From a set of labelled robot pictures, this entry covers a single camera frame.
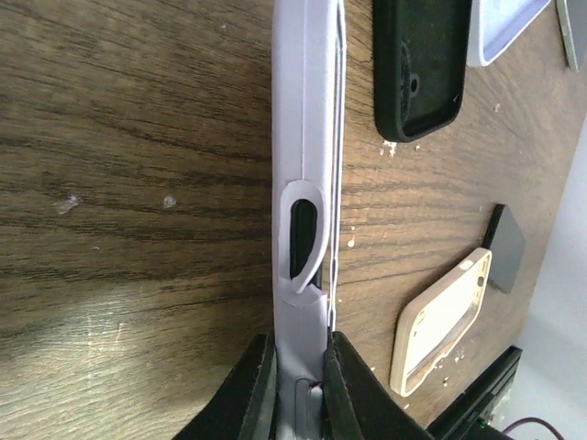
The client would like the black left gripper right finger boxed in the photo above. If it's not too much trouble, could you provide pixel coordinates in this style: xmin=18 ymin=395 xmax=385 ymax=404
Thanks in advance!
xmin=322 ymin=331 xmax=431 ymax=439

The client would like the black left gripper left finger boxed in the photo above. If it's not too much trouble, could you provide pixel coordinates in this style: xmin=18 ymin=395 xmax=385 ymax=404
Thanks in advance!
xmin=175 ymin=335 xmax=277 ymax=440

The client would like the large lilac phone case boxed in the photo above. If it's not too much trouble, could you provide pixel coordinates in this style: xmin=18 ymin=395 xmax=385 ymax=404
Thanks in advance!
xmin=271 ymin=1 xmax=346 ymax=439

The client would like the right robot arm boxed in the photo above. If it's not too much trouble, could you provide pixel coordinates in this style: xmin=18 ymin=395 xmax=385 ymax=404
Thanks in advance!
xmin=427 ymin=346 xmax=586 ymax=439

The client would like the beige phone case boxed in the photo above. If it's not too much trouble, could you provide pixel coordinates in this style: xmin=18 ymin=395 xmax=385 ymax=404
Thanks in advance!
xmin=389 ymin=247 xmax=493 ymax=397

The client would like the black phone case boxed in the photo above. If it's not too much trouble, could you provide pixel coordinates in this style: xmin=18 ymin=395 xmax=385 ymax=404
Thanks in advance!
xmin=372 ymin=0 xmax=472 ymax=143

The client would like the small lilac phone case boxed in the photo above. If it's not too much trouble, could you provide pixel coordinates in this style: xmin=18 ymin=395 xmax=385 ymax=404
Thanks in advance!
xmin=467 ymin=0 xmax=550 ymax=68

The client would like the silver-edged black phone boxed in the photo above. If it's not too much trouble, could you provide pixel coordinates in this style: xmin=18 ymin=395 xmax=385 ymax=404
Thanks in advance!
xmin=556 ymin=0 xmax=587 ymax=72

